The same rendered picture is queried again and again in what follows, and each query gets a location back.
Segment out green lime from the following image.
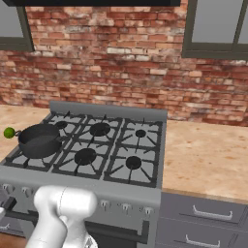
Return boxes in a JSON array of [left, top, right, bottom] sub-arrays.
[[3, 126, 16, 140]]

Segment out black oven door handle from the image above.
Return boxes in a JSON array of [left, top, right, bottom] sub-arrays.
[[2, 197, 151, 245]]

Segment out grey glass-door wall cupboard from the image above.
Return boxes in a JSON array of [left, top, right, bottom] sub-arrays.
[[0, 0, 35, 52], [181, 0, 248, 61]]

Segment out grey drawer front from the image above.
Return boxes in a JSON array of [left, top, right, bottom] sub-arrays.
[[155, 217, 248, 248], [159, 192, 248, 228]]

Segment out black range hood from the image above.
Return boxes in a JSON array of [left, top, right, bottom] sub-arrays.
[[1, 0, 182, 8]]

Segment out black cooking pot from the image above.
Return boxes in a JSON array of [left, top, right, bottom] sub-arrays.
[[14, 123, 66, 160]]

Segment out grey gas stove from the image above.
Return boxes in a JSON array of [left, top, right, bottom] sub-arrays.
[[0, 100, 169, 248]]

